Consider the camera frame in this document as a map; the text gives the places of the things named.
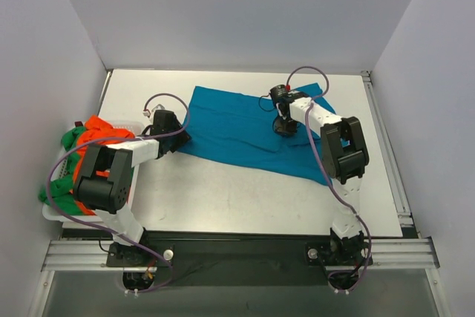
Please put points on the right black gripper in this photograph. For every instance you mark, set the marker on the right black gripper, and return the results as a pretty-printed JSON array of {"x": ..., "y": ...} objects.
[{"x": 283, "y": 124}]

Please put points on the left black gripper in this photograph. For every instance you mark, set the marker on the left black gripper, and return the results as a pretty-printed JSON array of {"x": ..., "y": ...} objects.
[{"x": 177, "y": 139}]

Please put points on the teal blue t shirt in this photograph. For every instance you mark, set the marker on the teal blue t shirt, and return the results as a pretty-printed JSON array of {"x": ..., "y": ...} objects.
[{"x": 236, "y": 129}]

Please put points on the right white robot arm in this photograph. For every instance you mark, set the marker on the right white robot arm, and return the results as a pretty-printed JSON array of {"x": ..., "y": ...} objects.
[{"x": 342, "y": 156}]

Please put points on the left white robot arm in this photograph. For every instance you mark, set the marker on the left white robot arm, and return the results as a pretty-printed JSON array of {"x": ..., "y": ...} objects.
[{"x": 104, "y": 181}]

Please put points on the orange t shirt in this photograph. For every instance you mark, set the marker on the orange t shirt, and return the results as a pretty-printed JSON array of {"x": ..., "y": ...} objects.
[{"x": 97, "y": 128}]

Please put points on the white plastic laundry basket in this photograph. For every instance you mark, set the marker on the white plastic laundry basket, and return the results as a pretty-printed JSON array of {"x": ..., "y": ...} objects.
[{"x": 48, "y": 211}]

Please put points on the green t shirt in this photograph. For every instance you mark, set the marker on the green t shirt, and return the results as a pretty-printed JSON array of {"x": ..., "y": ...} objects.
[{"x": 61, "y": 187}]

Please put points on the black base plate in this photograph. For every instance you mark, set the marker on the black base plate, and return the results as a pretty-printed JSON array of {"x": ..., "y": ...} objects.
[{"x": 235, "y": 261}]

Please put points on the aluminium frame rail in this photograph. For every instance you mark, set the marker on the aluminium frame rail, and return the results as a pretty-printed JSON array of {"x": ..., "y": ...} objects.
[{"x": 76, "y": 256}]

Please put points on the right side aluminium rail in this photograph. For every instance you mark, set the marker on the right side aluminium rail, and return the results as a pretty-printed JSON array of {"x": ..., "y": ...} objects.
[{"x": 412, "y": 251}]

